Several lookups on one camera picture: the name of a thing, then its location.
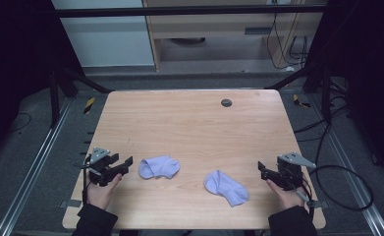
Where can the black metal stand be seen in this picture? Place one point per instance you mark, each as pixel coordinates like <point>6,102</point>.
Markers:
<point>326,98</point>
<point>54,98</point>

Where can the lavender ankle sock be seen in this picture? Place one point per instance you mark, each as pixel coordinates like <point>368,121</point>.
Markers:
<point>160,166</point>
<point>225,187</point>

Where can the white cabinet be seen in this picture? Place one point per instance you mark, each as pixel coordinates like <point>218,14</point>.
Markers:
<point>107,42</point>

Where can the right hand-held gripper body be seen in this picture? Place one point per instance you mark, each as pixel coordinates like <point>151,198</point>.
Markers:
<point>290,172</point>

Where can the person's left hand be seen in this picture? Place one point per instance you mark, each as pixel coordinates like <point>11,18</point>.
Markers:
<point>100,195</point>

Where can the wooden shelf unit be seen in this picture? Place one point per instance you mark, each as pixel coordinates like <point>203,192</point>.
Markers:
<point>212,24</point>

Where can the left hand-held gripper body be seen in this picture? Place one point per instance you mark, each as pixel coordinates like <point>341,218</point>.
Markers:
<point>98,165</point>

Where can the person's right hand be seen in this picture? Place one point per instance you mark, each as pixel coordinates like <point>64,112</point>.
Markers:
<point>289,198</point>

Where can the yellow black striped tape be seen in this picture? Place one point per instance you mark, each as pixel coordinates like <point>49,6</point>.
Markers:
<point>300,102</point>
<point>89,105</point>

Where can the grey tape tab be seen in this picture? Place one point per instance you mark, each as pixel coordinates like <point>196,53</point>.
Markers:
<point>318,204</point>
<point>71,203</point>

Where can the black horizontal frame bar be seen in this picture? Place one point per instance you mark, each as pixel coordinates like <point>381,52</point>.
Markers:
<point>179,11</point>

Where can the metal floor rail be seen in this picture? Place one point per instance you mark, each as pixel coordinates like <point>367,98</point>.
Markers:
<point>32,170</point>
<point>381,226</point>

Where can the dark curtain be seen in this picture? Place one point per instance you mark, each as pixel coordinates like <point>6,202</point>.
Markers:
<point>369,65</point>
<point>16,65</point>

